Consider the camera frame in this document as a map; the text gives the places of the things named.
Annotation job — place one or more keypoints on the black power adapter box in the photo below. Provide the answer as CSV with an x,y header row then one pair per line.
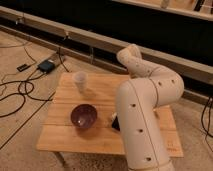
x,y
46,66

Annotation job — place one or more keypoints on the white phone stand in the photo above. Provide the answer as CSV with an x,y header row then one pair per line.
x,y
113,116

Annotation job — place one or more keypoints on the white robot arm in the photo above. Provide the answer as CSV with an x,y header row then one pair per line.
x,y
150,85

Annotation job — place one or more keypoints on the purple ceramic bowl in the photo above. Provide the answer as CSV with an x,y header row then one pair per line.
x,y
83,116

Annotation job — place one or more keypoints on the small black device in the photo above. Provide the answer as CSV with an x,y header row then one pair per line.
x,y
23,67

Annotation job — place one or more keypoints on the black smartphone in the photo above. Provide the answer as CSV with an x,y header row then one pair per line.
x,y
115,124

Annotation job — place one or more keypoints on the long wooden beam rail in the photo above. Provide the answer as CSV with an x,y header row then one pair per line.
x,y
188,68

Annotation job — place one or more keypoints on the wooden table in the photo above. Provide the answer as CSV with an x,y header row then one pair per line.
x,y
60,135

